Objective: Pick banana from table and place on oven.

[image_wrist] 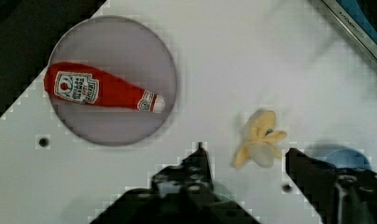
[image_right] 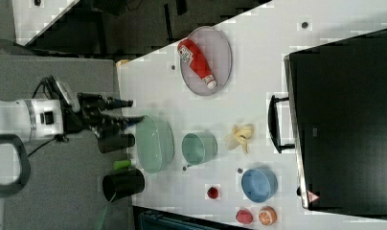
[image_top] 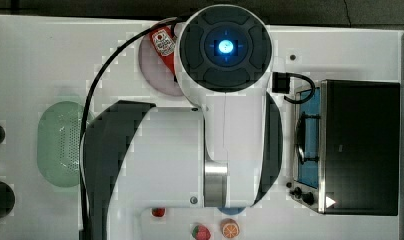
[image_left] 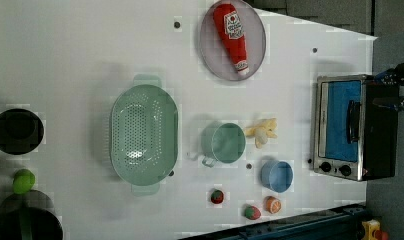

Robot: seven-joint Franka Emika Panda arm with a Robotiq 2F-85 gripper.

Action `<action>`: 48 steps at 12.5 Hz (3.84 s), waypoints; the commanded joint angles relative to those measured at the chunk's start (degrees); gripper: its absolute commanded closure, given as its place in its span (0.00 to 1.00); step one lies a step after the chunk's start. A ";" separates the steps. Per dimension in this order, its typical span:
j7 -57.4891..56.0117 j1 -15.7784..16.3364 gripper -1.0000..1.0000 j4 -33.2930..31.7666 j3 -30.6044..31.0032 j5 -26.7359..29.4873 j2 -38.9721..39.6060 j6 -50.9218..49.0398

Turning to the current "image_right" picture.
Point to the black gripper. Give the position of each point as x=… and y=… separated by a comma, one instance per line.
x=75, y=121

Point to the peeled toy banana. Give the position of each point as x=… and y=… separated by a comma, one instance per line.
x=239, y=136

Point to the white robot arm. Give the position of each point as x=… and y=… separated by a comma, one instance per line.
x=28, y=121

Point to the black toaster oven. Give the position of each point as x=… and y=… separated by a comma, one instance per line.
x=337, y=95

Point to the black cup upper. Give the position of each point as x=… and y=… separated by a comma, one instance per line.
x=116, y=142

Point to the black cup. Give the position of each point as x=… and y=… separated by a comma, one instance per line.
x=116, y=142
x=123, y=184

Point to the green oval colander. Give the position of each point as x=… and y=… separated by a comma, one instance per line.
x=155, y=146

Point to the black cup lower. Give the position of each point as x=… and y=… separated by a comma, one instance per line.
x=123, y=184

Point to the green mug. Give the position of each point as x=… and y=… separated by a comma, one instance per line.
x=199, y=147

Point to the red ketchup bottle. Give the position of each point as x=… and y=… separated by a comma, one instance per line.
x=190, y=54

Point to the grey round plate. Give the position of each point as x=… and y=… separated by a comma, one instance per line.
x=216, y=49

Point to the red toy strawberry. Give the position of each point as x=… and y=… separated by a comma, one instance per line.
x=212, y=193

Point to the blue bowl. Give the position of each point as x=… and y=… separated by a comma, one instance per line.
x=259, y=184

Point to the pink toy strawberry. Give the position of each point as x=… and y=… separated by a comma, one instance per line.
x=244, y=216

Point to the toy orange half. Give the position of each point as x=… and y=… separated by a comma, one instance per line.
x=267, y=216

